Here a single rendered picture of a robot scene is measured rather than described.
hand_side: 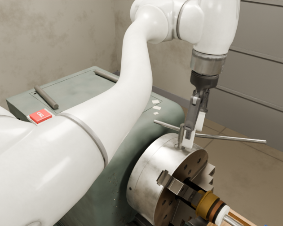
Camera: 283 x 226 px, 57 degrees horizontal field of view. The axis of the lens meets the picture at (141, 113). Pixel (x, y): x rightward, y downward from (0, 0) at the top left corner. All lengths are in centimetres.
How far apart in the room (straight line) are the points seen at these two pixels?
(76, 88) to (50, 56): 213
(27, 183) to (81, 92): 88
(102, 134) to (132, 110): 7
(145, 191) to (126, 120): 49
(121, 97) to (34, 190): 18
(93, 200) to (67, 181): 59
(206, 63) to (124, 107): 35
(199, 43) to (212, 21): 6
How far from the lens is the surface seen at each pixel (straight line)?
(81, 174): 32
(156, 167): 83
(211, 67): 69
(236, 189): 249
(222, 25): 66
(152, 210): 86
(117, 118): 36
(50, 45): 326
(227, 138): 80
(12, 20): 303
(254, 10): 262
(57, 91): 119
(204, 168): 99
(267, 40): 263
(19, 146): 32
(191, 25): 68
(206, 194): 90
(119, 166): 86
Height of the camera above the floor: 181
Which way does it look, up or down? 34 degrees down
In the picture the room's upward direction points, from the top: straight up
